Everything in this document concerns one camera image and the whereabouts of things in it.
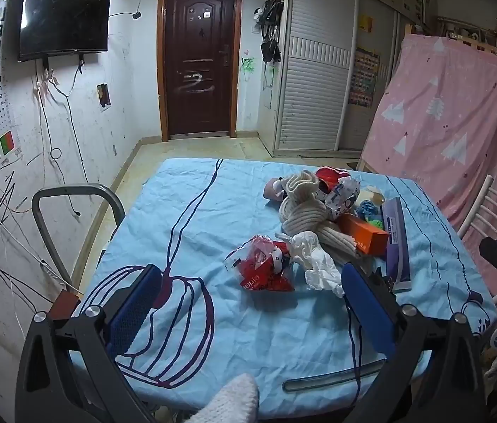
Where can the person's left hand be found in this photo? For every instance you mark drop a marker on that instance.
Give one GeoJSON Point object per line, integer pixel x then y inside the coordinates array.
{"type": "Point", "coordinates": [231, 401]}

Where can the pink tree print curtain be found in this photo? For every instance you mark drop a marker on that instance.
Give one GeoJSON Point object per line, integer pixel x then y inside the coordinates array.
{"type": "Point", "coordinates": [451, 119]}

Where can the white slatted wardrobe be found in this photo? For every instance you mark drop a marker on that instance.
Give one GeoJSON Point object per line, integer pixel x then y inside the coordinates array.
{"type": "Point", "coordinates": [314, 75]}

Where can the beige knitted scarf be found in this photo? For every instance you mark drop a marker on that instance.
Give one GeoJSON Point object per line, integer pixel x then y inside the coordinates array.
{"type": "Point", "coordinates": [301, 216]}

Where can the wooden bed frame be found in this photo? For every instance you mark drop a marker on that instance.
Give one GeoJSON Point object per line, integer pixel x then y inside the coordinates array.
{"type": "Point", "coordinates": [473, 37]}

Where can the light blue printed tablecloth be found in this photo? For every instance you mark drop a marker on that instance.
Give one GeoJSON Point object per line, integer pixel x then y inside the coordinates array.
{"type": "Point", "coordinates": [231, 207]}

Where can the dark brown door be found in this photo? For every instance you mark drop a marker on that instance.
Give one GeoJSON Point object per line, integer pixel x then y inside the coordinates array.
{"type": "Point", "coordinates": [198, 53]}

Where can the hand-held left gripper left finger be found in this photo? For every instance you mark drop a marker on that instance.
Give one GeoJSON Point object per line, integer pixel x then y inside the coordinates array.
{"type": "Point", "coordinates": [134, 306]}

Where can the red snack packet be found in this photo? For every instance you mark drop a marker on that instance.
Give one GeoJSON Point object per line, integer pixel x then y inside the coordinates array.
{"type": "Point", "coordinates": [261, 268]}

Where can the orange cardboard box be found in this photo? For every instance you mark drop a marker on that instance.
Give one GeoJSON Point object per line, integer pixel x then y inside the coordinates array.
{"type": "Point", "coordinates": [363, 233]}

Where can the wall television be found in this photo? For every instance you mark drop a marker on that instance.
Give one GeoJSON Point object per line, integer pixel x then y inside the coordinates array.
{"type": "Point", "coordinates": [63, 9]}

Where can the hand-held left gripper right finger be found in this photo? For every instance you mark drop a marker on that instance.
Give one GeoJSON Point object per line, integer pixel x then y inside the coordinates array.
{"type": "Point", "coordinates": [369, 313]}

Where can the hanging black bags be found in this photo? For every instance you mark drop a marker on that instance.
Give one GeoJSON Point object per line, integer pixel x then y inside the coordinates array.
{"type": "Point", "coordinates": [270, 22]}

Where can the patterned plastic bag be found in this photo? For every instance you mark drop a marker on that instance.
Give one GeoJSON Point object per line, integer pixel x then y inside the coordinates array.
{"type": "Point", "coordinates": [341, 198]}

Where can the purple long box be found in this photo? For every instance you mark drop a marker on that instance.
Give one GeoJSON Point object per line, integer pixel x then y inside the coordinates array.
{"type": "Point", "coordinates": [396, 246]}

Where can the small doll black white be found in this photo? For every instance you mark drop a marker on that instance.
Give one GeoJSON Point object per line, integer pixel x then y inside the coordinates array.
{"type": "Point", "coordinates": [272, 190]}

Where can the white tissue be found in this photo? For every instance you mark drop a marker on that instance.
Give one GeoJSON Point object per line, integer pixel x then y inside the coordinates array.
{"type": "Point", "coordinates": [319, 264]}

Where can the yellow sticker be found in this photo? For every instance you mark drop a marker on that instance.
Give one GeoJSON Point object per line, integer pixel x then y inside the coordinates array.
{"type": "Point", "coordinates": [365, 23]}

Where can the colourful grid poster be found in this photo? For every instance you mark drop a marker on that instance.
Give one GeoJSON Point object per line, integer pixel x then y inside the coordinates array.
{"type": "Point", "coordinates": [363, 77]}

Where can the white metal chair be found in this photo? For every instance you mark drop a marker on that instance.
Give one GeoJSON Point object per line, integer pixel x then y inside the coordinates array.
{"type": "Point", "coordinates": [473, 211]}

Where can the blue green knitted toy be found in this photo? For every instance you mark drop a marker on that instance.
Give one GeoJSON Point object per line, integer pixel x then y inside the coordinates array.
{"type": "Point", "coordinates": [365, 209]}

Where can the black wall adapter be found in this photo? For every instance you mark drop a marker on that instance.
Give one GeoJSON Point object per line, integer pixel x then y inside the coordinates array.
{"type": "Point", "coordinates": [136, 15]}

